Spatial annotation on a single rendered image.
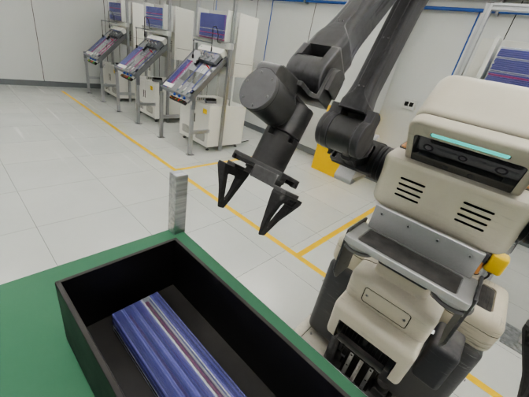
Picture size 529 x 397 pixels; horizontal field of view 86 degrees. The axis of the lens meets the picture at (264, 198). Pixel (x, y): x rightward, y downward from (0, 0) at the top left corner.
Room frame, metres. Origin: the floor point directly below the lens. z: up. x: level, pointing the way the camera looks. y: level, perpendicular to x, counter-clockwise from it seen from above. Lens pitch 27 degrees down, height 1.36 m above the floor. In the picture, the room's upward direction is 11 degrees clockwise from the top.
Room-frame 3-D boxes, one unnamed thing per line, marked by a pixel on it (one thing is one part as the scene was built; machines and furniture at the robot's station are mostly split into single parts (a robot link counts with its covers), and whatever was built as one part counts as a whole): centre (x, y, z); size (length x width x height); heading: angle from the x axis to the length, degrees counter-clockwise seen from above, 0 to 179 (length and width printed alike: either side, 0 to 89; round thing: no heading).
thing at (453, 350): (0.59, -0.46, 0.68); 0.28 x 0.27 x 0.25; 52
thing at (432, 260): (0.52, -0.34, 0.99); 0.28 x 0.16 x 0.22; 52
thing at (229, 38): (4.20, 1.00, 0.95); 1.36 x 0.82 x 1.90; 142
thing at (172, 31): (5.10, 2.14, 0.95); 1.37 x 0.82 x 1.90; 142
